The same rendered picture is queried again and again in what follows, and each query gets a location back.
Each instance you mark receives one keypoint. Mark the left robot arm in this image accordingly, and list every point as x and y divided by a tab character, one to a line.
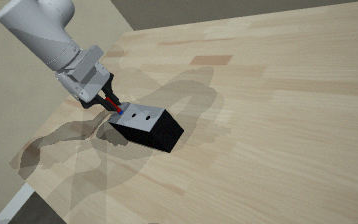
39	25

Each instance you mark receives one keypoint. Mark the red and grey striped pin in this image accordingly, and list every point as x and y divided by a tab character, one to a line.
118	109

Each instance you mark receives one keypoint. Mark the black rectangular block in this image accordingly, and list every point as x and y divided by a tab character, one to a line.
150	126

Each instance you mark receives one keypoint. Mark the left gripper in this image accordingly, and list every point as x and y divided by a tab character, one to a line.
97	79

